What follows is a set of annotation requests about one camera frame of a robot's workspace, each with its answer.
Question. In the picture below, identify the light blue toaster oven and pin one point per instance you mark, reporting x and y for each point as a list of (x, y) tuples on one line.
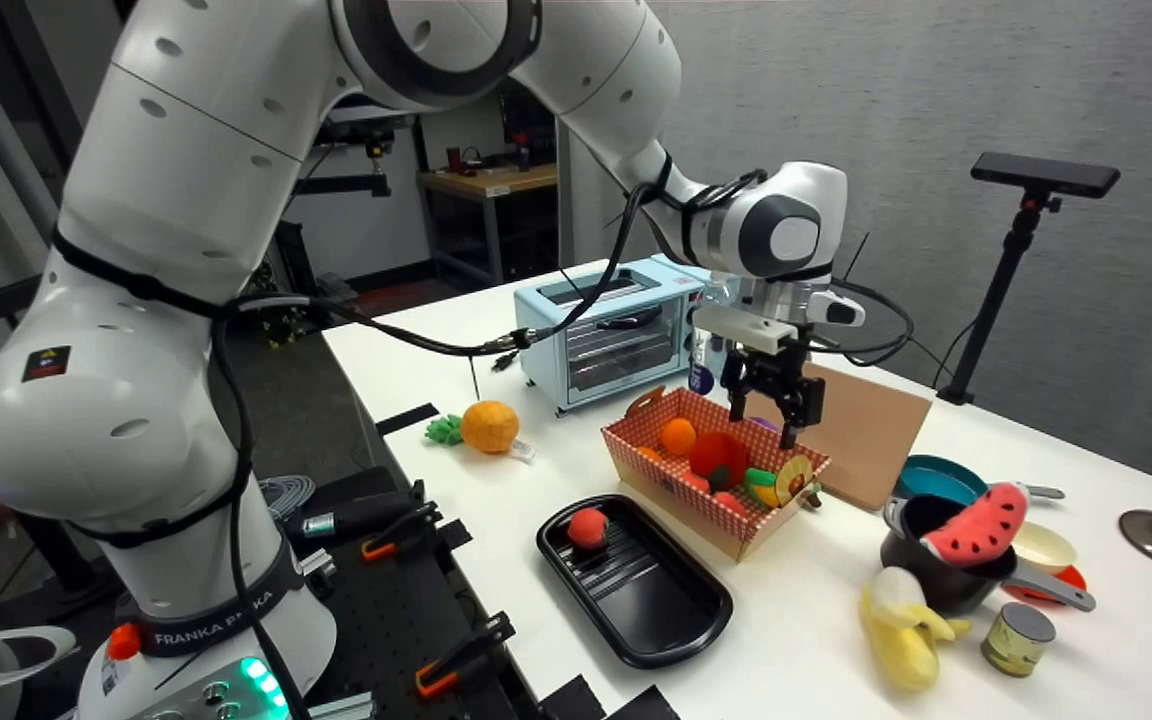
[(631, 339)]

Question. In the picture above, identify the teal bowl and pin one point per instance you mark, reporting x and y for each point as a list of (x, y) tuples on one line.
[(937, 478)]

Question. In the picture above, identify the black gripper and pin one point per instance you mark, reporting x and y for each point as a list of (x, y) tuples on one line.
[(762, 359)]

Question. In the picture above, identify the black pot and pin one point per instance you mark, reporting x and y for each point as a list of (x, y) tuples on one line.
[(952, 589)]

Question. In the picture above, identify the red tomato plush in basket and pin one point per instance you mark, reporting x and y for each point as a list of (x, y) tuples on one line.
[(723, 462)]

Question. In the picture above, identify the banana plush toy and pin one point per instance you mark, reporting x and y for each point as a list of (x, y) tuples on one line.
[(901, 629)]

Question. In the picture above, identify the black grill tray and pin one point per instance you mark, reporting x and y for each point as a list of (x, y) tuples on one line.
[(644, 593)]

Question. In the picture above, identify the watermelon slice plush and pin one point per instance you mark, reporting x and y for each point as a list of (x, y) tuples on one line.
[(980, 529)]

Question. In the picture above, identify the black camera stand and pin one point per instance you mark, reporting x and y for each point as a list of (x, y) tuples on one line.
[(1041, 189)]

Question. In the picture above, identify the pineapple plush toy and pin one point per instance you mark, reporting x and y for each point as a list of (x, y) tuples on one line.
[(485, 427)]

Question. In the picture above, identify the small tin can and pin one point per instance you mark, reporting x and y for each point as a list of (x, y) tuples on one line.
[(1019, 637)]

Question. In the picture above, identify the brown paper bag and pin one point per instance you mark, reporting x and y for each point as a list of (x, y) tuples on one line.
[(867, 435)]

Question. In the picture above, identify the orange checkered basket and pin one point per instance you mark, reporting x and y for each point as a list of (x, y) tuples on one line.
[(734, 522)]

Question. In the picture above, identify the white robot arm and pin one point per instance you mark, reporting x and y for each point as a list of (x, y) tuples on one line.
[(207, 120)]

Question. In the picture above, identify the corn plush toy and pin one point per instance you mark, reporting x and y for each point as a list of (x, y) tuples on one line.
[(778, 487)]

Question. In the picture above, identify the red strawberry plush on tray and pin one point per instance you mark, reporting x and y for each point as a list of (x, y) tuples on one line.
[(585, 529)]

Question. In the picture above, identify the orange plush in basket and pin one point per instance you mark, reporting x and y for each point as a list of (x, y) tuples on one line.
[(676, 438)]

